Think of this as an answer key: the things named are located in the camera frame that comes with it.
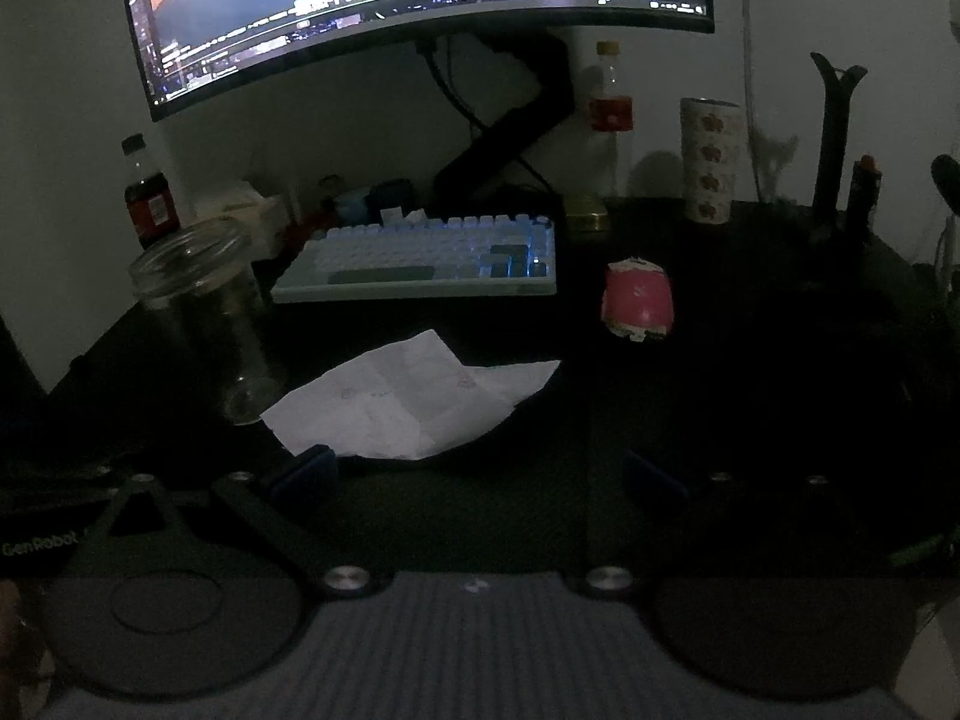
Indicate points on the dark blue small container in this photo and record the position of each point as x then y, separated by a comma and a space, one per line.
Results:
394, 193

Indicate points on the black tube orange cap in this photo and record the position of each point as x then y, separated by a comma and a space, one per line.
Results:
866, 191

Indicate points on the cola bottle black cap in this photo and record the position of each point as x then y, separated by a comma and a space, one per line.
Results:
150, 202

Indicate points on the white patterned tumbler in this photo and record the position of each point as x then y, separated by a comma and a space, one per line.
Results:
709, 165

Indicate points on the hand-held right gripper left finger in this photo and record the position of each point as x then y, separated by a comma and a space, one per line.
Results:
304, 476

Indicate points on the black forked stand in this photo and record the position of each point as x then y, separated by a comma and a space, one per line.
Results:
829, 150

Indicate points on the clear bottle red label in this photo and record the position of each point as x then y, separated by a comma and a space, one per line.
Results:
611, 116

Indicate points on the white blue backlit keyboard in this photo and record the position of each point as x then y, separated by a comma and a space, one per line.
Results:
412, 255

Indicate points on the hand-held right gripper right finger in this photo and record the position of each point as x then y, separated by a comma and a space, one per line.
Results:
652, 480

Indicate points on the dark round object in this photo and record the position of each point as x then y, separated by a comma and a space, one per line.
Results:
946, 184

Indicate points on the crumpled pink paper cup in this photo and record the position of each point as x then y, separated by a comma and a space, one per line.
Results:
637, 300

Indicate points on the light blue small container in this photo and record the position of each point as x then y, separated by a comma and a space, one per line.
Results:
351, 208

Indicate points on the gold round tin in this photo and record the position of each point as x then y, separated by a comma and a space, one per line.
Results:
586, 216

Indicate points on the white tissue paper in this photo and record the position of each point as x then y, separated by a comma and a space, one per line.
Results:
390, 397

